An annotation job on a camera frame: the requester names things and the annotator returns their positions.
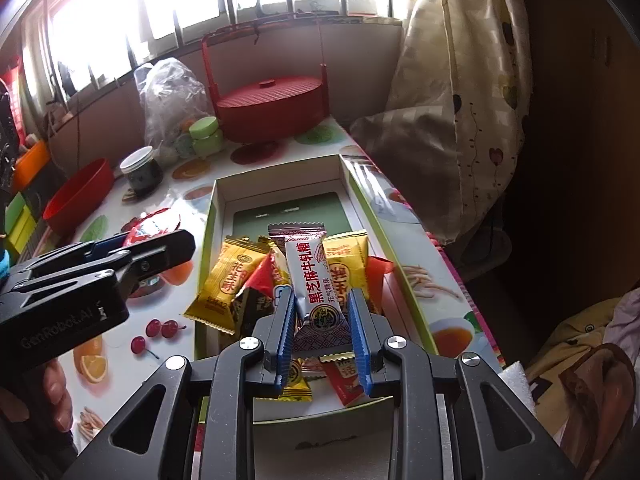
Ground orange box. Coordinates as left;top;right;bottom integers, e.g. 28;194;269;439
12;140;51;191

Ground yellow cloth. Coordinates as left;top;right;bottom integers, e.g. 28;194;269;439
525;297;640;411

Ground small yellow candy packet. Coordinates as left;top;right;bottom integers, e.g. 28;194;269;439
277;357;313;403

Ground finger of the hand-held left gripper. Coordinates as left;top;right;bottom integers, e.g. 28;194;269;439
12;236;129;282
20;229;197;302

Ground dark jar white lid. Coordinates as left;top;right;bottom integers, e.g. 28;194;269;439
120;146;164;193

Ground red basket with handle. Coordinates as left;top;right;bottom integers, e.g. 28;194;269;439
201;12;331;143

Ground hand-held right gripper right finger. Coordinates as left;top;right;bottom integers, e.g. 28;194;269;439
347;288;576;480

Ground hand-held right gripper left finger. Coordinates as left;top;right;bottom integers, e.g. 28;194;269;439
62;287;297;480

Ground green cardboard box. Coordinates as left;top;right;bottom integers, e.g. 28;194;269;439
192;154;441;426

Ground yellow peanut candy packet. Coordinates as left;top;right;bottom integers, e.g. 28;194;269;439
184;237;271;333
257;235;289;286

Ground small green jar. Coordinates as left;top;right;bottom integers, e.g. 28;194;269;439
189;116;224;158

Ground cream patterned curtain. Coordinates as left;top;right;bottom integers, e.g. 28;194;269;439
350;0;531;246

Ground red oval bowl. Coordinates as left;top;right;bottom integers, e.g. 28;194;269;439
42;157;116;236

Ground person's left hand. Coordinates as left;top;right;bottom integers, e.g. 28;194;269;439
40;357;77;435

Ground pink jelly cup red lid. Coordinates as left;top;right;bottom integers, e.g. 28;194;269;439
121;208;183;248

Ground clear plastic bag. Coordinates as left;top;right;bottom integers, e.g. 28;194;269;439
135;57;216;161

